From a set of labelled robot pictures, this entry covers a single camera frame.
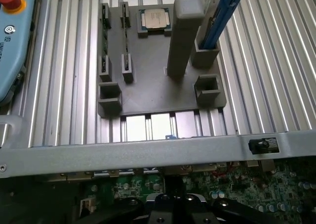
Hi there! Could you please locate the gray printed parts rack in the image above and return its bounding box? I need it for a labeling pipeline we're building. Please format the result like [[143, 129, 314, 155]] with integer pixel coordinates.
[[96, 0, 228, 118]]

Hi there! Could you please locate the white motherboard connector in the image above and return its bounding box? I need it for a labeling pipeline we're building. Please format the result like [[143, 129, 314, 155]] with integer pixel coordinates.
[[79, 196, 96, 215]]

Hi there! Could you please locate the light blue teach pendant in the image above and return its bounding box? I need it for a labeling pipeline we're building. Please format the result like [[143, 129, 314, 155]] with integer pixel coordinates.
[[0, 0, 38, 106]]

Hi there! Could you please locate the blue RAM stick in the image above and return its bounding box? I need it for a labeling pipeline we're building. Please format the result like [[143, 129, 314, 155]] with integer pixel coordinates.
[[194, 0, 248, 51]]

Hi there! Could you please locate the silver PC case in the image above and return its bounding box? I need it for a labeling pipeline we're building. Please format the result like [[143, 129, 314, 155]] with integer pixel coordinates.
[[0, 129, 316, 224]]

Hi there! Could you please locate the black case lock knob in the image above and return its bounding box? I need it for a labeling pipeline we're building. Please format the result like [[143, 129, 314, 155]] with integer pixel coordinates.
[[248, 138, 271, 154]]

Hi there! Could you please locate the CPU chip with metal lid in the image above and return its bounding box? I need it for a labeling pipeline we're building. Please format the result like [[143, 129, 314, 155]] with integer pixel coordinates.
[[138, 8, 172, 32]]

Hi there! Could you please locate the green motherboard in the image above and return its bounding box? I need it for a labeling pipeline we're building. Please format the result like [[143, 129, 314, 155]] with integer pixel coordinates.
[[82, 159, 316, 224]]

